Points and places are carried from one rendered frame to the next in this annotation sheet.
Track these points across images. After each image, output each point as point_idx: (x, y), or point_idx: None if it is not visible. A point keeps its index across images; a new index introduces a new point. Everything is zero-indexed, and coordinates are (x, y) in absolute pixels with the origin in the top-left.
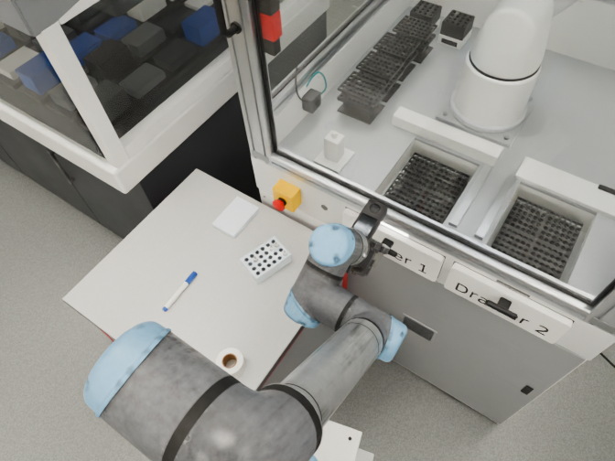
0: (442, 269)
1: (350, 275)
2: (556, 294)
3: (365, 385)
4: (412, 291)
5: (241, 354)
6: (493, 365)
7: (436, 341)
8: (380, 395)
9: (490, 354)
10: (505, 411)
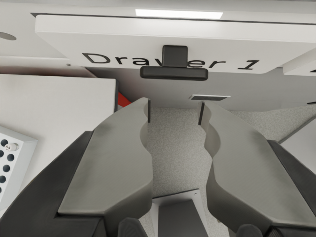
0: None
1: (125, 88)
2: None
3: (170, 130)
4: (207, 82)
5: None
6: (288, 99)
7: (225, 99)
8: (182, 131)
9: (293, 95)
10: (274, 109)
